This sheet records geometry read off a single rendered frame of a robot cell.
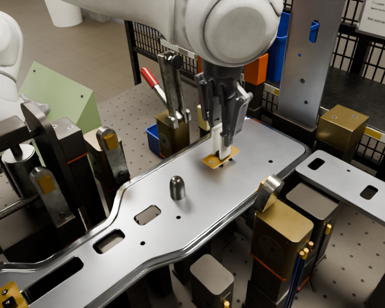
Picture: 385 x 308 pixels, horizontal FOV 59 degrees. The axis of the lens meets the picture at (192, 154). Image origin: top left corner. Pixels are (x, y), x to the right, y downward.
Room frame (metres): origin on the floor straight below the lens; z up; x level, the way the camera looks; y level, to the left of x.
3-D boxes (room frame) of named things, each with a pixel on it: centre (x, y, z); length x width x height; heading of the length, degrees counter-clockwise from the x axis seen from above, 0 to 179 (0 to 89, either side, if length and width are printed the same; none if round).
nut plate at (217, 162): (0.56, -0.06, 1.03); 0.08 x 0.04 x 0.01; 130
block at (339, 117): (0.64, -0.35, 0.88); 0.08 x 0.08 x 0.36; 40
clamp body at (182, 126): (0.69, 0.05, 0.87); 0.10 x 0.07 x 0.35; 40
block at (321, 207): (0.45, -0.25, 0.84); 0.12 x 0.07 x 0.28; 40
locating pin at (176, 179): (0.48, 0.03, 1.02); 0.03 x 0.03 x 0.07
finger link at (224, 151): (0.55, -0.07, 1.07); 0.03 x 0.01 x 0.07; 130
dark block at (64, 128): (0.57, 0.26, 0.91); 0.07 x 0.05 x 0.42; 40
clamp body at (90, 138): (0.60, 0.20, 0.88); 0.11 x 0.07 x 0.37; 40
